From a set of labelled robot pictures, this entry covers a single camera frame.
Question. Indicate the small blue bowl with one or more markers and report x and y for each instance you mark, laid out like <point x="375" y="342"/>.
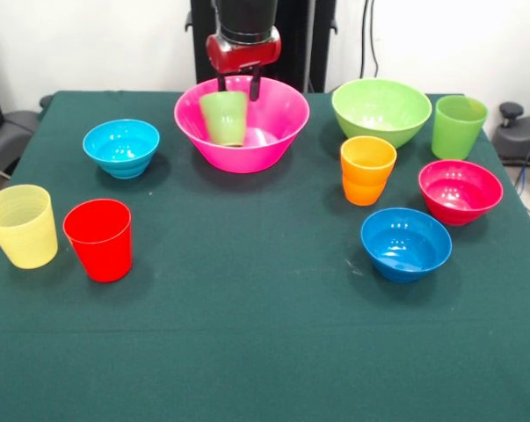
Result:
<point x="405" y="259"/>

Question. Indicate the red cup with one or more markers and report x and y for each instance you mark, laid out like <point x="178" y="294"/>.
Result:
<point x="99" y="250"/>

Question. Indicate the large pink bowl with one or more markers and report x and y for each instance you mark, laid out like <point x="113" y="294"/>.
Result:
<point x="264" y="149"/>

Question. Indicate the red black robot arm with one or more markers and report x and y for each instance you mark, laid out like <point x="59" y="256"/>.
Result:
<point x="247" y="17"/>

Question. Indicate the orange cup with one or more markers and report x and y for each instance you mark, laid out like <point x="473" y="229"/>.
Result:
<point x="365" y="184"/>

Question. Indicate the small magenta bowl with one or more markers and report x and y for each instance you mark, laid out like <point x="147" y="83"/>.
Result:
<point x="458" y="206"/>

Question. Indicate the tall green cup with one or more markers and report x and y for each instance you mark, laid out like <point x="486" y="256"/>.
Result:
<point x="455" y="136"/>

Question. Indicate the small cyan bowl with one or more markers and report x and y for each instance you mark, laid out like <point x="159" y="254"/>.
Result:
<point x="121" y="149"/>

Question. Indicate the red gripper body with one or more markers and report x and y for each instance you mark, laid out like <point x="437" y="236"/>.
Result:
<point x="242" y="55"/>

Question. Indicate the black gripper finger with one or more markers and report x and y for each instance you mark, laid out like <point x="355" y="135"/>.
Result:
<point x="221" y="82"/>
<point x="255" y="83"/>

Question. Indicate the yellow cup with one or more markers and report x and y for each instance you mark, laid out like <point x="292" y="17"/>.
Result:
<point x="25" y="237"/>

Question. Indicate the rounded green cup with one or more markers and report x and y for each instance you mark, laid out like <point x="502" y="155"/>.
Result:
<point x="224" y="118"/>

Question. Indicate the large green bowl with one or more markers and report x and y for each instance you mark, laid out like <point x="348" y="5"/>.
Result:
<point x="379" y="114"/>

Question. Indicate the grey chair base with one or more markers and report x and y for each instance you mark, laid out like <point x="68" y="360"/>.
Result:
<point x="519" y="140"/>
<point x="9" y="136"/>

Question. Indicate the dark green tablecloth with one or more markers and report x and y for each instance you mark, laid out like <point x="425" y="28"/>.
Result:
<point x="256" y="307"/>

